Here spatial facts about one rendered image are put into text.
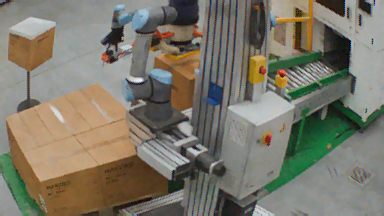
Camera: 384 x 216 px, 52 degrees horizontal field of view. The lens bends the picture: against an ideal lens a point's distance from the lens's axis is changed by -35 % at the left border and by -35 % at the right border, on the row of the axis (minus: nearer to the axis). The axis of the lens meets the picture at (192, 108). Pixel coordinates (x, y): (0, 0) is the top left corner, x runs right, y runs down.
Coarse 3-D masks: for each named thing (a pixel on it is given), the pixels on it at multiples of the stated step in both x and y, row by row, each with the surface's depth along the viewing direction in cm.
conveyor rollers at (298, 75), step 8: (304, 64) 515; (312, 64) 517; (320, 64) 526; (272, 72) 485; (288, 72) 491; (296, 72) 494; (304, 72) 496; (312, 72) 498; (320, 72) 507; (328, 72) 508; (272, 80) 466; (288, 80) 472; (296, 80) 474; (304, 80) 478; (312, 80) 488; (272, 88) 454; (288, 88) 461
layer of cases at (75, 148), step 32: (64, 96) 410; (96, 96) 415; (32, 128) 358; (64, 128) 367; (96, 128) 374; (128, 128) 380; (32, 160) 320; (64, 160) 330; (96, 160) 339; (128, 160) 352; (32, 192) 342; (64, 192) 321; (96, 192) 343; (128, 192) 364
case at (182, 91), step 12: (156, 60) 385; (168, 60) 380; (180, 60) 382; (192, 60) 383; (180, 72) 366; (192, 72) 367; (180, 84) 367; (192, 84) 362; (180, 96) 370; (192, 96) 366; (180, 108) 373
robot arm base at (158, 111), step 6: (150, 102) 293; (156, 102) 292; (162, 102) 292; (168, 102) 295; (144, 108) 298; (150, 108) 294; (156, 108) 293; (162, 108) 293; (168, 108) 295; (144, 114) 298; (150, 114) 294; (156, 114) 295; (162, 114) 294; (168, 114) 296; (156, 120) 294; (162, 120) 295
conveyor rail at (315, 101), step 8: (344, 80) 486; (328, 88) 461; (336, 88) 476; (344, 88) 492; (304, 96) 437; (312, 96) 441; (320, 96) 454; (328, 96) 467; (336, 96) 482; (296, 104) 425; (304, 104) 436; (312, 104) 447; (320, 104) 460; (296, 112) 431; (312, 112) 452; (296, 120) 435
